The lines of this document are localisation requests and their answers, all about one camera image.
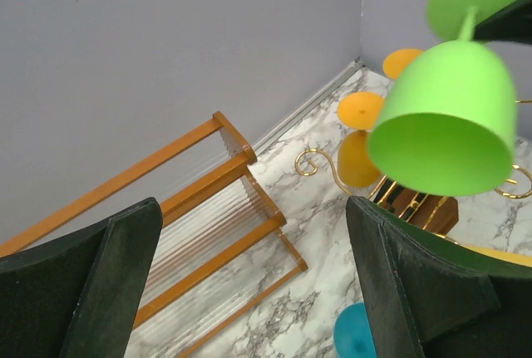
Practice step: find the blue plastic wine glass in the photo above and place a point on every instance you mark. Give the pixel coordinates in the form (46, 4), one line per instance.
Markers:
(352, 336)

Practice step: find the orange plastic wine glass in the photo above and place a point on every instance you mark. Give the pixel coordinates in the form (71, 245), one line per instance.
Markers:
(396, 62)
(358, 111)

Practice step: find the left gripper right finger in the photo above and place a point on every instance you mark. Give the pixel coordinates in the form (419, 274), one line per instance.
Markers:
(427, 297)

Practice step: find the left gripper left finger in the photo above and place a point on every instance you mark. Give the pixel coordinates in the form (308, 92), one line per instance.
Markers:
(78, 295)

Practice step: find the wooden dish rack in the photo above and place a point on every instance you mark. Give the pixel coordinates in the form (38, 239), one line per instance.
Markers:
(221, 249)

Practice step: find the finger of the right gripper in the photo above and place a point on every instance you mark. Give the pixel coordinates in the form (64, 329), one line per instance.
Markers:
(512, 23)

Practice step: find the yellow book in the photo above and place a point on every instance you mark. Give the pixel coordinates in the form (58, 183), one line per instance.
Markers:
(515, 258)

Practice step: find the green plastic wine glass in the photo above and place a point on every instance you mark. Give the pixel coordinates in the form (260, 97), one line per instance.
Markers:
(448, 125)

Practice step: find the gold wire wine glass rack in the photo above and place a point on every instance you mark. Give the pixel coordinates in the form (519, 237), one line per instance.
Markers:
(435, 214)

